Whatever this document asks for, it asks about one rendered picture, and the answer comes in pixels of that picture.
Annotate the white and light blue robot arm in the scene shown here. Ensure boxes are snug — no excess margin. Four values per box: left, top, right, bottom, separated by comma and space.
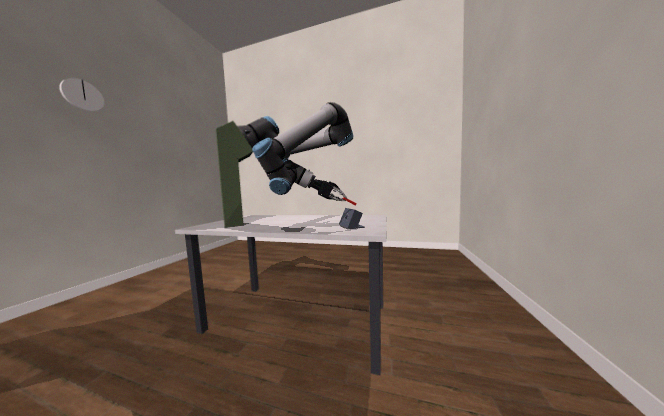
237, 102, 354, 195

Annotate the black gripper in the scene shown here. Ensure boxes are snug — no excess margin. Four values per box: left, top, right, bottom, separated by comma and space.
308, 175, 348, 201

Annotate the dark grey sloped panel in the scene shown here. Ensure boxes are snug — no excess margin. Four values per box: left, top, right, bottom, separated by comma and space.
339, 208, 365, 229

